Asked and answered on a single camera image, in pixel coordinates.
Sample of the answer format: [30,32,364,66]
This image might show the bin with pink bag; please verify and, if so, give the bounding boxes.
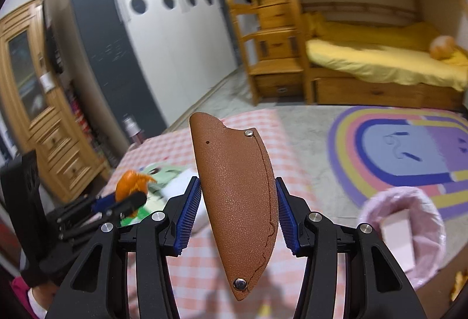
[360,186,447,287]

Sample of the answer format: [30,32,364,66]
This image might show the yellow bedsheet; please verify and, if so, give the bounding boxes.
[303,12,468,93]

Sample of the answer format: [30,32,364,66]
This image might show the row of books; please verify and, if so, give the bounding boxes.
[66,81,125,166]

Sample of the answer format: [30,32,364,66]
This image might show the clear spray bottle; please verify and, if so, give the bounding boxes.
[122,116,143,146]

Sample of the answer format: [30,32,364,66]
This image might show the wooden stair drawers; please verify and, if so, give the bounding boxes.
[225,0,306,105]

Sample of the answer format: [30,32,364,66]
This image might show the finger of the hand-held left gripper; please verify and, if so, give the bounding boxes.
[55,194,119,222]
[58,192,147,243]

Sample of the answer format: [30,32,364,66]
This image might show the rainbow rug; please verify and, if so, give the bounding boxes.
[329,105,468,210]

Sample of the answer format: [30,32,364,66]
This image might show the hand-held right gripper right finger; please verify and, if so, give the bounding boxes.
[275,176,428,319]

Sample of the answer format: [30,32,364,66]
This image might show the pale paper box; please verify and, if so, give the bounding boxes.
[380,208,415,270]

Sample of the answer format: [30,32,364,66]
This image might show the wooden cabinet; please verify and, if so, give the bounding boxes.
[0,0,110,203]

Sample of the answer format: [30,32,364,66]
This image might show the brown leather sheath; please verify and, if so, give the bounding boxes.
[189,112,279,302]

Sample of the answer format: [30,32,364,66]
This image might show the orange plush pillow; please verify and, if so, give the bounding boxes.
[429,35,457,60]

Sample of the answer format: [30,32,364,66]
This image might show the dark hanging cloth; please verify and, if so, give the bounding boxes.
[44,1,64,74]

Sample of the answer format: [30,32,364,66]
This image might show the green printed carton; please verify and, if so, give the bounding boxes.
[121,163,205,232]

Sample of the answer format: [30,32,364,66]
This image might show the white and grey wardrobe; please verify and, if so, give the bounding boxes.
[40,0,238,133]

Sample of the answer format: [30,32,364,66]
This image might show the orange peel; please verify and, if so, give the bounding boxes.
[115,170,157,203]

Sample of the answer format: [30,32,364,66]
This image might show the table with checkered tablecloth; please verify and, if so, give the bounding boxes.
[110,109,370,319]

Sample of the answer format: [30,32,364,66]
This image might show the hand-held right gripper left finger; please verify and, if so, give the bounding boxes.
[46,176,202,319]

